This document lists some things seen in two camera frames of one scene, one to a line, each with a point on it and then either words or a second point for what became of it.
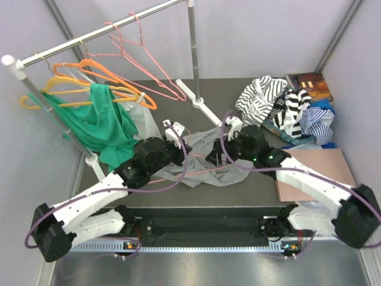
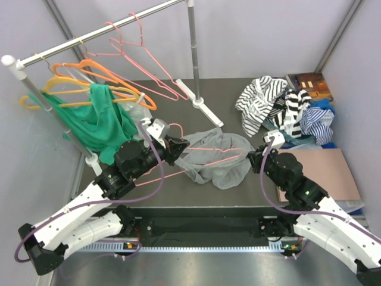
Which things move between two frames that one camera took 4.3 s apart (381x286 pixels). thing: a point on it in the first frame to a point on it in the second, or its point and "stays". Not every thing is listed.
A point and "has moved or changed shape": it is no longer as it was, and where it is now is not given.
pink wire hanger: [191, 173] has moved or changed shape
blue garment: [323, 103] stays
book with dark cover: [314, 83] stays
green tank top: [99, 121] stays
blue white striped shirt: [318, 122] stays
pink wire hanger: [122, 65] stays
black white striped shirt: [258, 98] stays
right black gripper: [215, 156] to [253, 157]
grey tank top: [195, 170] has moved or changed shape
